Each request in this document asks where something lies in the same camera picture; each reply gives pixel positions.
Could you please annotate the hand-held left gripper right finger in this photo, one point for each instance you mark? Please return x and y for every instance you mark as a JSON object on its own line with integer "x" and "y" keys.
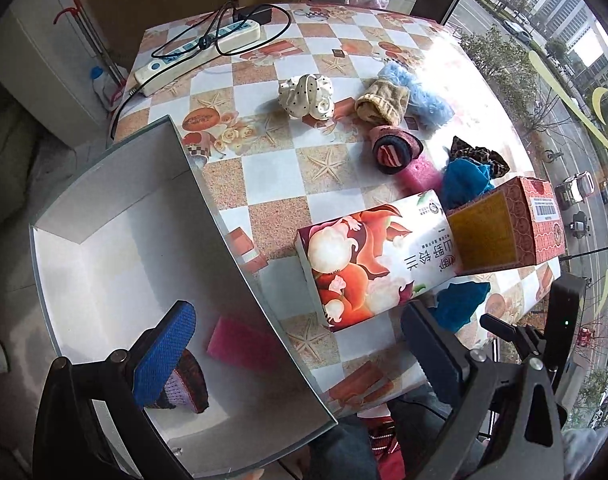
{"x": 429, "y": 340}

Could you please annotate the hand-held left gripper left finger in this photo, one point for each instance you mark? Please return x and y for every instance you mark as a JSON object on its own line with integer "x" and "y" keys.
{"x": 166, "y": 355}

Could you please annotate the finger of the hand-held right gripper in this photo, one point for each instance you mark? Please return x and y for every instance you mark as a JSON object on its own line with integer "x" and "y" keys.
{"x": 504, "y": 332}

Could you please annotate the dark red mesh sock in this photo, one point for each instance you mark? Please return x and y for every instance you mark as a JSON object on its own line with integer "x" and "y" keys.
{"x": 186, "y": 385}

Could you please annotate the pink sponge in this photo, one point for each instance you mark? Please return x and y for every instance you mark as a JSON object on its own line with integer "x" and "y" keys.
{"x": 421, "y": 181}
{"x": 241, "y": 345}

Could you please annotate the grey cardboard box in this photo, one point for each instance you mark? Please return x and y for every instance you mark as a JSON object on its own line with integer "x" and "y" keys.
{"x": 134, "y": 260}

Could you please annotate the leopard print sock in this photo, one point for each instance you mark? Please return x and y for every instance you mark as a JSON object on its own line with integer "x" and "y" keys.
{"x": 481, "y": 157}

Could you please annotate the pink black sock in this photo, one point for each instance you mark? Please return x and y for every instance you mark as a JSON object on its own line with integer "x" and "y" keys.
{"x": 394, "y": 150}

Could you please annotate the beige sock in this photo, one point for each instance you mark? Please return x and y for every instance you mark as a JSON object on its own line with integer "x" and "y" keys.
{"x": 381, "y": 102}

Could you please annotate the white polka dot scrunchie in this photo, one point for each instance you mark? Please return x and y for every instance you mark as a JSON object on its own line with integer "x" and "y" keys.
{"x": 306, "y": 97}

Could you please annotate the person's right forearm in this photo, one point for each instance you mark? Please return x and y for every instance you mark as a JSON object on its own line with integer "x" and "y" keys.
{"x": 584, "y": 452}

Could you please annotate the floral tissue box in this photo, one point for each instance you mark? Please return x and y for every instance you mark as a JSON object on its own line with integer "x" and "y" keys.
{"x": 379, "y": 260}

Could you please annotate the red and yellow carton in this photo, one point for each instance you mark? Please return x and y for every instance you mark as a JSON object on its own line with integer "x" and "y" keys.
{"x": 504, "y": 230}

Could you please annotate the grey van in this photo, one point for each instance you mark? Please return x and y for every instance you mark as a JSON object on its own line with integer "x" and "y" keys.
{"x": 574, "y": 187}

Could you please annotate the person's legs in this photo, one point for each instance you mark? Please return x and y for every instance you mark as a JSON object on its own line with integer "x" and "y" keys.
{"x": 344, "y": 452}

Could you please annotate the light blue fluffy cloth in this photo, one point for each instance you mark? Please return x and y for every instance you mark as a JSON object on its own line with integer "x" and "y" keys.
{"x": 426, "y": 100}

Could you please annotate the white bottle with blue cap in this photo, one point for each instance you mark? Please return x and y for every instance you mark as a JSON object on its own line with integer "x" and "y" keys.
{"x": 101, "y": 85}

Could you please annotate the white car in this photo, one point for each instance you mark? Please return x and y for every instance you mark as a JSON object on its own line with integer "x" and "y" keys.
{"x": 516, "y": 32}

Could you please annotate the white power strip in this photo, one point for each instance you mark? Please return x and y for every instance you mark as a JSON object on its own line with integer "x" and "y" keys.
{"x": 199, "y": 52}

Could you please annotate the white cabinet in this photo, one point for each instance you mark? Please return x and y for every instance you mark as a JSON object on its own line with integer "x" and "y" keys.
{"x": 39, "y": 50}

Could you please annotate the black power adapter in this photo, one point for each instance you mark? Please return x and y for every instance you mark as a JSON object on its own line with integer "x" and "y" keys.
{"x": 254, "y": 12}

